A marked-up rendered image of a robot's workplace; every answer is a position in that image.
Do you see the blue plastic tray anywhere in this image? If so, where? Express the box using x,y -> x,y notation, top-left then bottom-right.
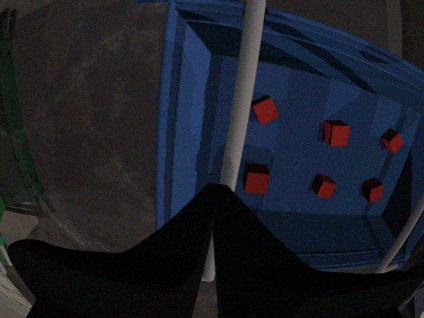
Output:
135,0 -> 424,271

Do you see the small red block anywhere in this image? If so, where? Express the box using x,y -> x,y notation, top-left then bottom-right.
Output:
380,127 -> 403,154
321,120 -> 349,146
312,174 -> 336,198
243,163 -> 271,194
363,178 -> 383,203
251,95 -> 280,126

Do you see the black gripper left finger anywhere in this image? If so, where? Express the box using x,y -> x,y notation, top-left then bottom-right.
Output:
7,183 -> 219,318

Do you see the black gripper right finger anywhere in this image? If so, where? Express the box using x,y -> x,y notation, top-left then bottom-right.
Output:
213,184 -> 420,318

